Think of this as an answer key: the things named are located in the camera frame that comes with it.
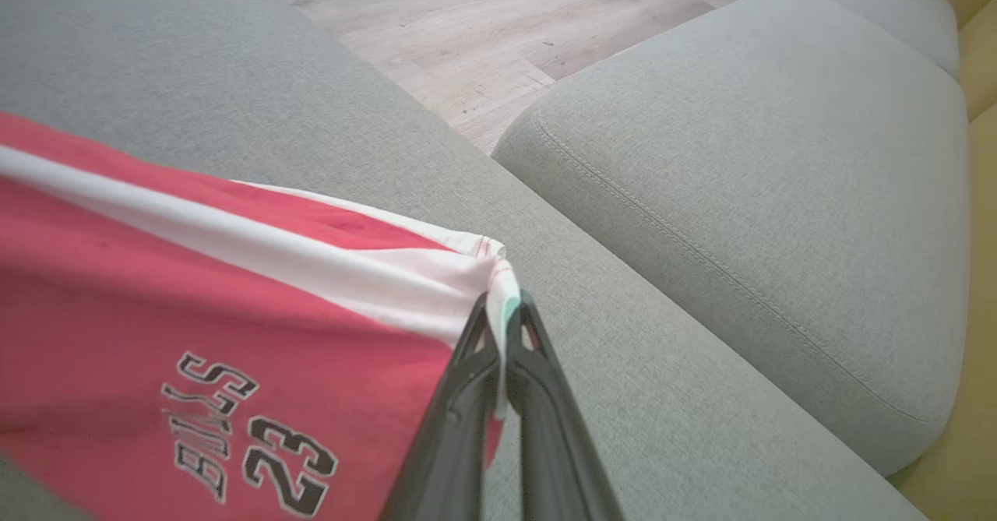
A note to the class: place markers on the grey sofa cushion with seam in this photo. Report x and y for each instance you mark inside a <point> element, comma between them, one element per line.
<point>763,217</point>

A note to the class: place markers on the red number 23 jersey shirt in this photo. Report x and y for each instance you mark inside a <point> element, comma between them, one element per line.
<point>195,311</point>

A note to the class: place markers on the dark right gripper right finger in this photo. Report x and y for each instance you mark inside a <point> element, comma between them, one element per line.
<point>561,443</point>

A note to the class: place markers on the large grey sofa seat cushion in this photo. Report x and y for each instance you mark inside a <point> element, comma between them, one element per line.
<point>311,116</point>

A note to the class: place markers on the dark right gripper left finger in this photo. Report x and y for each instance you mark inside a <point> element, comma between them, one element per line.
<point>452,435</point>

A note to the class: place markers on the small grey sofa cushion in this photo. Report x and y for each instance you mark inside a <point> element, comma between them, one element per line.
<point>880,7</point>

